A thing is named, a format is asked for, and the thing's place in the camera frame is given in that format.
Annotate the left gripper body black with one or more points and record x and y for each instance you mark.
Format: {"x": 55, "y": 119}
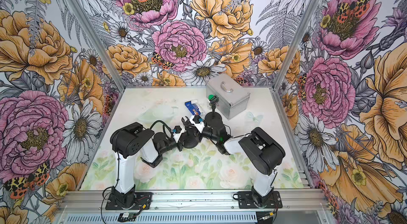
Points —
{"x": 179, "y": 145}

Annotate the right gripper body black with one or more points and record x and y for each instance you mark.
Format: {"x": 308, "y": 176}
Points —
{"x": 207, "y": 133}

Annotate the black round stand base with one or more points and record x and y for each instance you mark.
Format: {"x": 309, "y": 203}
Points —
{"x": 213, "y": 116}

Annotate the blue white bandage packet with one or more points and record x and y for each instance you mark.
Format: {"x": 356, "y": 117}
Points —
{"x": 194, "y": 107}

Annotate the white bottle green cap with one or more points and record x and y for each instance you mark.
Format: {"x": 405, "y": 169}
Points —
{"x": 210, "y": 101}

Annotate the silver aluminium first aid case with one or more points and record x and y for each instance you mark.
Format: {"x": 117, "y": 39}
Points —
{"x": 233, "y": 98}

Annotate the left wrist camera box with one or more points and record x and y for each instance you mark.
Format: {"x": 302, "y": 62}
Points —
{"x": 178, "y": 131}

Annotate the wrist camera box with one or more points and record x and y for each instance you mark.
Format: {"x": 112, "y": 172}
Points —
{"x": 197, "y": 122}
{"x": 178, "y": 131}

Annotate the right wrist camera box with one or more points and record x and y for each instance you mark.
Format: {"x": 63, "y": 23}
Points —
{"x": 197, "y": 122}

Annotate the white perforated cable tray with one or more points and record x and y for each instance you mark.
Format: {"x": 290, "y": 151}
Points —
{"x": 164, "y": 218}

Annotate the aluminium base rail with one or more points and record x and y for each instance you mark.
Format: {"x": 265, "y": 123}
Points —
{"x": 196, "y": 201}

